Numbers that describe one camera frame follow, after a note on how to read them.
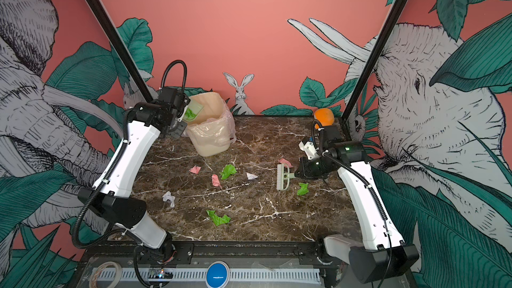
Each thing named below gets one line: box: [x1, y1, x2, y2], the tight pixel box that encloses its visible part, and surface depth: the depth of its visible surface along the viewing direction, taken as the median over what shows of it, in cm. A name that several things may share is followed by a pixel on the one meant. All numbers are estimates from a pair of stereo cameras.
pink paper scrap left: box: [189, 165, 202, 174], surface depth 98 cm
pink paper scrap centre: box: [211, 174, 222, 190], surface depth 95 cm
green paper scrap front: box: [206, 209, 232, 226], surface depth 83 cm
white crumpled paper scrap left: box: [162, 190, 176, 208], surface depth 88 cm
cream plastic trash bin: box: [182, 91, 237, 158], surface depth 88 cm
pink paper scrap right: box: [280, 157, 293, 168], surface depth 103 cm
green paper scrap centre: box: [219, 164, 238, 180], surface depth 97 cm
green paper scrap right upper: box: [296, 182, 309, 196], surface depth 92 cm
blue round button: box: [205, 260, 230, 288], surface depth 70 cm
